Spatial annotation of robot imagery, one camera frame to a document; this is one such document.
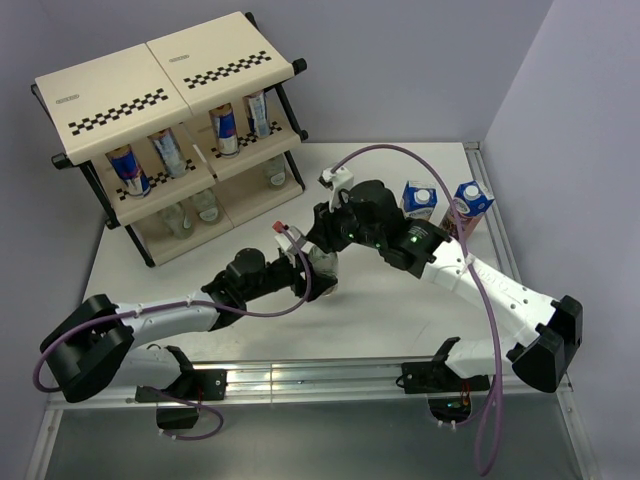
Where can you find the energy drink can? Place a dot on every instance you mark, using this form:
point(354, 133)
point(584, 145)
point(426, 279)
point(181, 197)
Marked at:
point(224, 128)
point(257, 114)
point(129, 171)
point(168, 149)

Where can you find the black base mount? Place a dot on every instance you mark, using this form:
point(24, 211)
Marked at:
point(186, 401)
point(448, 395)

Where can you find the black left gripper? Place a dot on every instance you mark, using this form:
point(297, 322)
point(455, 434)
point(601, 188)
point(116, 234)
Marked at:
point(298, 284)

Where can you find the pineapple juice carton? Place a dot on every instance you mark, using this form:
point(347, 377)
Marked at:
point(418, 200)

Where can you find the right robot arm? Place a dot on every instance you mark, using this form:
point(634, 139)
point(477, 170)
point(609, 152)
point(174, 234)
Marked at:
point(538, 335)

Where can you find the red grape juice carton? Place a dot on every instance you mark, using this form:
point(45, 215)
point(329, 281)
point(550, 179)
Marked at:
point(472, 200)

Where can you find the aluminium rail frame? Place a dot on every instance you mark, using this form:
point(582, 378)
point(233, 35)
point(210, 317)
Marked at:
point(311, 395)

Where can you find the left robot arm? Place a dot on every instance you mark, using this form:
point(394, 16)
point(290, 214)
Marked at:
point(104, 344)

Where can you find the glass bottle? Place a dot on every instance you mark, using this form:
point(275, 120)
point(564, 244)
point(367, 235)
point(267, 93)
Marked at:
point(275, 173)
point(326, 264)
point(206, 206)
point(176, 219)

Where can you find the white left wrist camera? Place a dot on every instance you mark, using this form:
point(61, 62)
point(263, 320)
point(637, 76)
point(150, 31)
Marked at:
point(289, 239)

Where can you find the beige three-tier shelf rack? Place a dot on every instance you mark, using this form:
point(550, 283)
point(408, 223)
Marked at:
point(173, 82)

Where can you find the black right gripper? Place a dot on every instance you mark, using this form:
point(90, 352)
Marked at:
point(323, 230)

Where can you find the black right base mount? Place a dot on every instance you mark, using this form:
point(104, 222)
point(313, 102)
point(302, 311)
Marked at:
point(448, 395)

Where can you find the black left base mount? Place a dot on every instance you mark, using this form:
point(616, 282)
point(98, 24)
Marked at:
point(186, 401)

